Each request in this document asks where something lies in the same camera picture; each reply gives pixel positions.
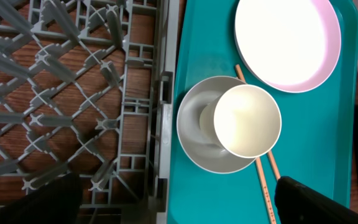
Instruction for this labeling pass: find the right wooden chopstick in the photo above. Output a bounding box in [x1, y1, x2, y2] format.
[234, 64, 281, 180]

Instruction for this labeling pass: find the left wooden chopstick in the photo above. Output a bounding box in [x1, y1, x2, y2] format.
[255, 157, 277, 224]

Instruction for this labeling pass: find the white paper cup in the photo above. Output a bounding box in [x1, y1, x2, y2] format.
[200, 84, 282, 159]

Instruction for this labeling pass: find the large white round plate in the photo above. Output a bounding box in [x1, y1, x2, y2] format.
[234, 0, 342, 93]

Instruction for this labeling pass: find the teal plastic tray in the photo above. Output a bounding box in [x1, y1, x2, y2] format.
[167, 0, 358, 223]

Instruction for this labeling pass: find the grey shallow bowl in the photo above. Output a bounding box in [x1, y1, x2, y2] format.
[177, 76, 254, 174]

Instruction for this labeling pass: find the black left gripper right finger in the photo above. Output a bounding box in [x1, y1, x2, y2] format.
[274, 176, 358, 224]

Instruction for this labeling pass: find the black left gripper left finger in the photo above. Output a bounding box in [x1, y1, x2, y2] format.
[0, 173, 83, 223]

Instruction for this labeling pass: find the grey plastic dish rack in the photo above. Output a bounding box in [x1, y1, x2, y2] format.
[0, 0, 185, 223]

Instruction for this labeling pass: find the wooden chopstick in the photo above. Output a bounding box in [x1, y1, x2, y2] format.
[234, 64, 281, 180]
[255, 157, 277, 224]

